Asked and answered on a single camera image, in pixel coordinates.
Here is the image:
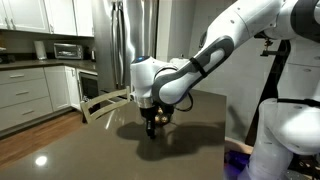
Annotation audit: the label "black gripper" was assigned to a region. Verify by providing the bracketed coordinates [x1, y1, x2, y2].
[139, 106, 158, 139]

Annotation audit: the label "brown toy food pieces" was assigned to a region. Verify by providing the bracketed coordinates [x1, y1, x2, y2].
[155, 106, 172, 126]

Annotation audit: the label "light wooden chair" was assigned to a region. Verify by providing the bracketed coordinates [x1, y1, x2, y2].
[79, 85, 132, 124]

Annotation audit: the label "white paper towel roll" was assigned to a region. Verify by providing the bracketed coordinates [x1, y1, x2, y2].
[169, 57, 190, 69]

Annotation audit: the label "black undercounter cooler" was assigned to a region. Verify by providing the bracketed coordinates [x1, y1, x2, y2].
[77, 69, 100, 103]

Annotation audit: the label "light wooden board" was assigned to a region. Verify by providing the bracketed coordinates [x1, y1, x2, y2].
[224, 137, 255, 155]

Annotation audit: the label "stainless steel refrigerator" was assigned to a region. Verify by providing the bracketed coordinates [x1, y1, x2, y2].
[91, 0, 159, 98]

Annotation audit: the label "silver toaster oven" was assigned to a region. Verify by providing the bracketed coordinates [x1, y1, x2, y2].
[53, 42, 84, 61]

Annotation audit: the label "dark kitchen countertop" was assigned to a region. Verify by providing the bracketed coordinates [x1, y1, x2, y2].
[0, 59, 98, 73]

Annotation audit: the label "grey base cabinets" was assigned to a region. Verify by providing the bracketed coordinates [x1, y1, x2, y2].
[0, 65, 82, 133]

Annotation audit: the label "small white roll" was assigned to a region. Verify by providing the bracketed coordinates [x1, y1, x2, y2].
[33, 40, 48, 61]

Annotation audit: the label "black clamp stand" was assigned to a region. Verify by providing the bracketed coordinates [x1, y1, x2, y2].
[244, 31, 292, 148]

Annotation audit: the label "dark countertop appliance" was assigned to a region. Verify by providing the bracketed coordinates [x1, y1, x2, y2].
[0, 46, 16, 65]

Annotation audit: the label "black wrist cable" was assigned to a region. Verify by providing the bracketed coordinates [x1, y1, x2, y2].
[173, 92, 194, 113]

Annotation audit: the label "white wall cabinets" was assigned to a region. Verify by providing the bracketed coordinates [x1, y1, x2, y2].
[0, 0, 95, 38]

